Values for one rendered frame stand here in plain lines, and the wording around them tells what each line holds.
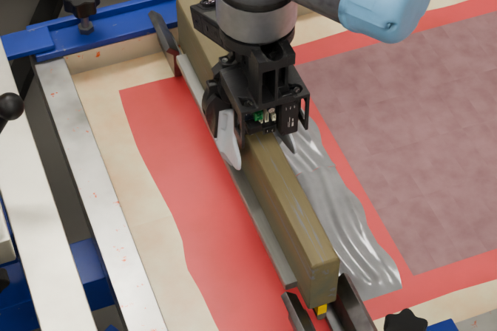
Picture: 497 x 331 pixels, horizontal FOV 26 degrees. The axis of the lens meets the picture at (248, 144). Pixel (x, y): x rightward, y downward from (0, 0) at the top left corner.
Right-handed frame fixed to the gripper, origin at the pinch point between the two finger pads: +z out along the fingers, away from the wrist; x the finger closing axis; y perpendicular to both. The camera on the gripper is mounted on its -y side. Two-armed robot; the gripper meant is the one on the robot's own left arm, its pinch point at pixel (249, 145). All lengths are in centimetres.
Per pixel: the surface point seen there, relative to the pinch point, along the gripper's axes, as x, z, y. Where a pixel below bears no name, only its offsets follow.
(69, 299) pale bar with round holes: -23.2, -0.2, 12.4
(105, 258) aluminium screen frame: -18.2, 4.9, 5.3
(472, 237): 20.8, 8.4, 14.6
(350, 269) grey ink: 6.2, 7.6, 14.1
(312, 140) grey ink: 9.6, 7.7, -4.3
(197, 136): -2.7, 8.3, -10.3
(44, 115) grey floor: -11, 104, -110
